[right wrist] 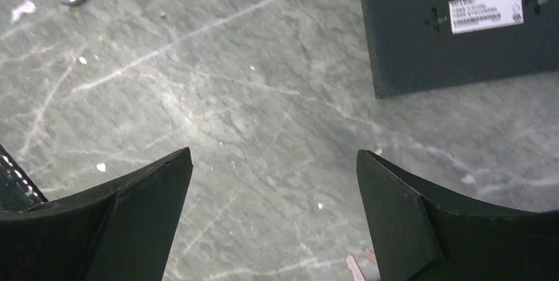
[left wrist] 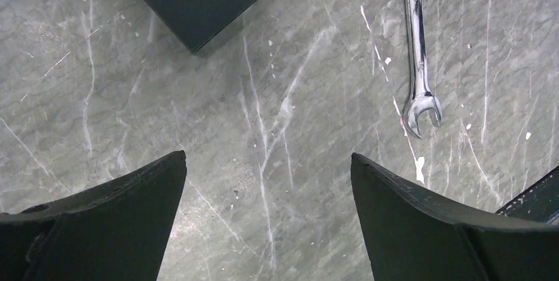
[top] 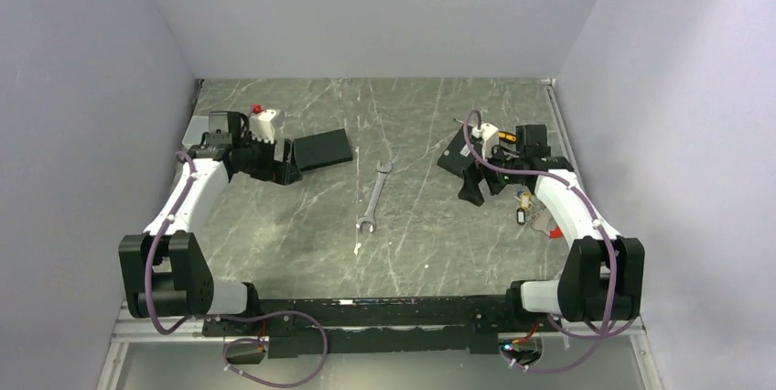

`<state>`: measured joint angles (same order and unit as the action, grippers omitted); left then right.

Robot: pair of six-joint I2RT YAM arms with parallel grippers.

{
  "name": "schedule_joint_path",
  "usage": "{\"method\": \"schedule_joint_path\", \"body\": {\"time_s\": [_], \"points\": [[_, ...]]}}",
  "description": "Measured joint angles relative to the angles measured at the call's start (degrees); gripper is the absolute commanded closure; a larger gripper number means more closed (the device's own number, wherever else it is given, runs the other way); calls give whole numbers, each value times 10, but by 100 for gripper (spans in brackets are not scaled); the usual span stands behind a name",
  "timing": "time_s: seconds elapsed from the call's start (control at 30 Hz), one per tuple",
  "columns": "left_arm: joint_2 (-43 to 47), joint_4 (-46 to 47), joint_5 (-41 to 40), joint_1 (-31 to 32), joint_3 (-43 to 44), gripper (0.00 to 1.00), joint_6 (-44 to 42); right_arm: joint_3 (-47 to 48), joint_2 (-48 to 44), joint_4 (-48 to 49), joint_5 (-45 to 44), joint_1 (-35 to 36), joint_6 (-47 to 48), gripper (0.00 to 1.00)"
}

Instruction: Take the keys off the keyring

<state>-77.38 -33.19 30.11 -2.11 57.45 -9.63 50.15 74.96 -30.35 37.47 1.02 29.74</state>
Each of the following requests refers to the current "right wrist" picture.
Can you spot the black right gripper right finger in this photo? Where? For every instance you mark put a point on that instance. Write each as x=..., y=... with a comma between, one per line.
x=424, y=231

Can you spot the black box with label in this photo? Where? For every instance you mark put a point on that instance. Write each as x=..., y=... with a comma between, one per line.
x=418, y=45

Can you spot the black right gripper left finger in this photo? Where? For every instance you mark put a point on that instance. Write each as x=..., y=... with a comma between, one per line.
x=122, y=229

